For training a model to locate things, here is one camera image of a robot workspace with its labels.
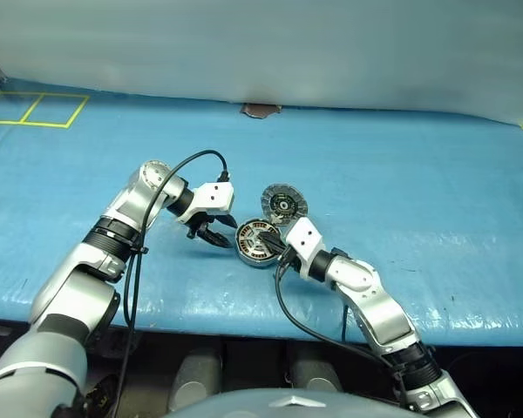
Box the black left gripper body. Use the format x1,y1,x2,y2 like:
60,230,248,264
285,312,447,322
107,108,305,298
186,212,221,239

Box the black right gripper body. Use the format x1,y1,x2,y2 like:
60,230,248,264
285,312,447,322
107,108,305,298
276,246,304,272

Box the round motor housing copper windings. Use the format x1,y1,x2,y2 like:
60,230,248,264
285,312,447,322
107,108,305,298
234,219,284,270

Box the grey disc rotor plate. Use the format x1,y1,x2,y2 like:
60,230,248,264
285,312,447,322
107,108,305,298
260,182,309,227

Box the brown patch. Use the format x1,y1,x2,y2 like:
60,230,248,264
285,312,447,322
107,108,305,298
239,102,282,118

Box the grey rounded shape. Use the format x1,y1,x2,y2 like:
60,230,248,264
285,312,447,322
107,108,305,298
169,350,223,413
289,352,345,393

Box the blue plastic table cover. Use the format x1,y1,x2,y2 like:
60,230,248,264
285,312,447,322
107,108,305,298
0,77,523,347

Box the grey robot torso with emblem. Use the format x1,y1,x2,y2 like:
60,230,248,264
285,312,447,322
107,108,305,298
163,388,419,418

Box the white foam backdrop sheet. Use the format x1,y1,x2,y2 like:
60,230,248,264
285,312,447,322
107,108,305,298
0,0,523,127

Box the yellow tape double square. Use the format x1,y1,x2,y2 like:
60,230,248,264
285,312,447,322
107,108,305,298
0,91,91,131

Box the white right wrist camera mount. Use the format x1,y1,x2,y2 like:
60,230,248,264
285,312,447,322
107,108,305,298
284,216,327,278

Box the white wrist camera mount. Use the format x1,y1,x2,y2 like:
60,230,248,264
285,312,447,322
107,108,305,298
176,181,235,226
284,216,327,278

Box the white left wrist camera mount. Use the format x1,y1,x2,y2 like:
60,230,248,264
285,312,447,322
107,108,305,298
176,181,235,226

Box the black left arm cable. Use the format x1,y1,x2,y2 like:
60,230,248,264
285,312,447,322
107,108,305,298
112,149,231,410

